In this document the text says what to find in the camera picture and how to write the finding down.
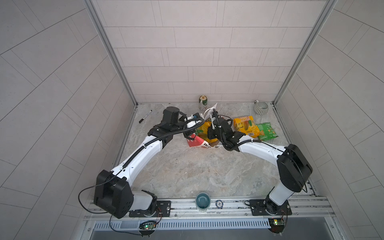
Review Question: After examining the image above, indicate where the left circuit board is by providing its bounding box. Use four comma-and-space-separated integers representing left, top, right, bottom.
139, 221, 157, 237

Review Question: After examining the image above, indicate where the circuit board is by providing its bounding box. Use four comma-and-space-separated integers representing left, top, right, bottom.
139, 221, 157, 237
268, 219, 286, 234

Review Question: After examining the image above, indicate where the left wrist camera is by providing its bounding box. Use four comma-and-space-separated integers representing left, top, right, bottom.
186, 113, 203, 127

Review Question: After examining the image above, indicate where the green snack packet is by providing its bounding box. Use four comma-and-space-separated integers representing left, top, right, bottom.
257, 122, 278, 141

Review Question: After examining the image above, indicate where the green white drink can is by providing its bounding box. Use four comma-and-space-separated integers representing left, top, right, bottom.
199, 95, 208, 111

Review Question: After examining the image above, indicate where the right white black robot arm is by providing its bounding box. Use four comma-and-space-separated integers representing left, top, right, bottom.
208, 117, 313, 215

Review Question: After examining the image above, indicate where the striped ceramic mug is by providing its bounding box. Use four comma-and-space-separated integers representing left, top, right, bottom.
254, 100, 269, 116

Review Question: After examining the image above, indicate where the blue white poker chip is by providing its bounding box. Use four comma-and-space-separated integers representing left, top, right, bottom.
215, 200, 224, 209

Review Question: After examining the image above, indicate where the aluminium rail frame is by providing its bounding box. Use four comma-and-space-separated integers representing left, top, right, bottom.
80, 195, 347, 240

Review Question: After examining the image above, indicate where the yellow snack packet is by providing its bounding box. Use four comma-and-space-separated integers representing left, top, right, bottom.
234, 116, 260, 138
196, 121, 218, 144

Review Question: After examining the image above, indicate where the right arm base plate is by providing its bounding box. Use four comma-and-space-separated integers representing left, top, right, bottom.
247, 199, 292, 216

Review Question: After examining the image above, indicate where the black marker pen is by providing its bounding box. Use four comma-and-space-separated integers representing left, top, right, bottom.
139, 110, 153, 124

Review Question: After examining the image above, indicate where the red white paper gift bag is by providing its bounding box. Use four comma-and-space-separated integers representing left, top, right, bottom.
187, 104, 221, 149

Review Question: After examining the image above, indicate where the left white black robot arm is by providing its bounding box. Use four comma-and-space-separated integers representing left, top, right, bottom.
93, 107, 207, 219

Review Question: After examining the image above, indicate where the right circuit board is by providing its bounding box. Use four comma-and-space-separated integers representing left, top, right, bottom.
268, 219, 286, 234

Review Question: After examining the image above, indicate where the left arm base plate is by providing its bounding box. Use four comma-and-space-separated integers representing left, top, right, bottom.
129, 201, 172, 218

